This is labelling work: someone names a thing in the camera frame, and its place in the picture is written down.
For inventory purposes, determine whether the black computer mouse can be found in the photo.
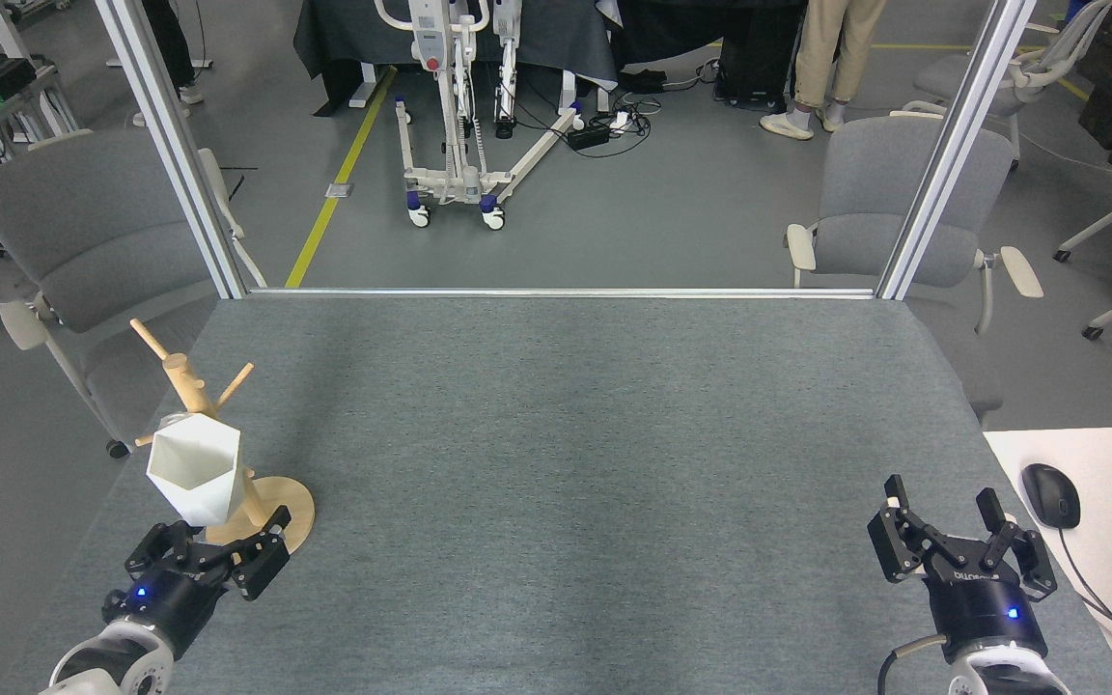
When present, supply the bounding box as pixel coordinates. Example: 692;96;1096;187
1021;463;1082;530

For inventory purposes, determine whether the grey chair with cream armrests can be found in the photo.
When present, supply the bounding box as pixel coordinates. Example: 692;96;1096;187
786;112;1044;426
0;128;267;459

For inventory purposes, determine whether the person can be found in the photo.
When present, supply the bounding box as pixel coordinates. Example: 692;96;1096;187
760;0;890;142
134;0;205;126

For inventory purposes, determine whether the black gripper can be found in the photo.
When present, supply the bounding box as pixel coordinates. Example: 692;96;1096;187
868;475;1058;662
102;505;292;662

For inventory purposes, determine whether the black case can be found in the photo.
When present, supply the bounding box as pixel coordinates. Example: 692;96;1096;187
718;34;803;107

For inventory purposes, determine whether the table with dark cloth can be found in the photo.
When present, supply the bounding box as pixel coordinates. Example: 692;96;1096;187
292;0;620;117

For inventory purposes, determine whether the silver frame crossbar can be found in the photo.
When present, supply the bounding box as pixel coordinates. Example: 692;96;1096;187
247;287;877;300

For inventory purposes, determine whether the wooden cup rack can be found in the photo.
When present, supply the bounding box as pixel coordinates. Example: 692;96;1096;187
129;319;316;556

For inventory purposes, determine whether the silver frame post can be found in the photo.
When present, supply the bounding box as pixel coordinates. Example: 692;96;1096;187
876;0;1038;300
96;0;248;300

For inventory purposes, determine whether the white hexagonal cup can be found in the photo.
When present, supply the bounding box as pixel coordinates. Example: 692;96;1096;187
147;413;242;528

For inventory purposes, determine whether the white stand on wheels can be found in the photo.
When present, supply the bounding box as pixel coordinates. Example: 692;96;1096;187
375;0;588;230

